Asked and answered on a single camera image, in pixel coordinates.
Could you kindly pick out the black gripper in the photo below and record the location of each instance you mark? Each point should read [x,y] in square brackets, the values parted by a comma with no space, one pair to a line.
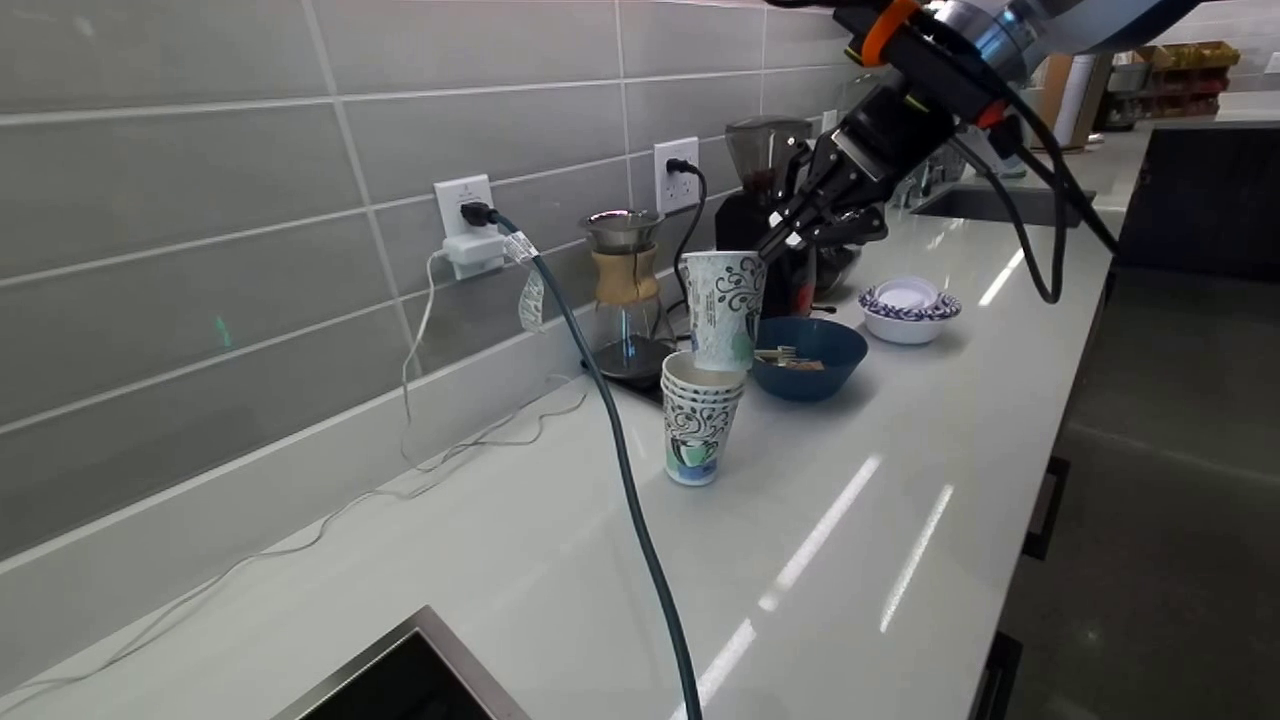
[864,161]

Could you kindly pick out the white wall outlet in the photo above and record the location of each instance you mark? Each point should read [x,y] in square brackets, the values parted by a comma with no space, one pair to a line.
[679,173]
[463,202]

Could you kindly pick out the wooden utensil in bowl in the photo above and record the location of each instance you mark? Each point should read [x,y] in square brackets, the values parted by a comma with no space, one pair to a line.
[790,357]

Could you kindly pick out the glass pour-over coffee maker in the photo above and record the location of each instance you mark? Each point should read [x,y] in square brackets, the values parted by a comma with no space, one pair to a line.
[626,267]

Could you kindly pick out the white paper towel roll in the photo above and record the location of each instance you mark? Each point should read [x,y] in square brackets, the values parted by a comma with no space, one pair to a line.
[1078,100]

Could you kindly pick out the countertop sink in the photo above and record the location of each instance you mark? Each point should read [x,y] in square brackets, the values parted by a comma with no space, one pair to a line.
[1007,202]

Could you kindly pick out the black coffee scale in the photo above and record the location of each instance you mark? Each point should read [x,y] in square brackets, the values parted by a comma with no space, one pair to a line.
[639,360]

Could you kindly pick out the blue bowl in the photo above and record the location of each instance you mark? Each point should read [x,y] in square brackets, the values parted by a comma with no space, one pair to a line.
[815,368]

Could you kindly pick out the white bowl with patterned rim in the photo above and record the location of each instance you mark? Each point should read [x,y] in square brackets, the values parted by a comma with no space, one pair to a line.
[910,320]

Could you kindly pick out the yellow brown boxes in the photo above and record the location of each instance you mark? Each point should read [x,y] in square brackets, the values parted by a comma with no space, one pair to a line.
[1188,77]

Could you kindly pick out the patterned paper cup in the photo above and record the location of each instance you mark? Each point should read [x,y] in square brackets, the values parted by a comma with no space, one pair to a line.
[726,304]
[701,440]
[701,364]
[701,385]

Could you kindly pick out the white plug adapter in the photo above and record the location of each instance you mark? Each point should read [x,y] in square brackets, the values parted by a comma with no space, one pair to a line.
[486,253]

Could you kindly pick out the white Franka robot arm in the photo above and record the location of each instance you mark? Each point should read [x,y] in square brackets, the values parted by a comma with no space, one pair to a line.
[1014,24]

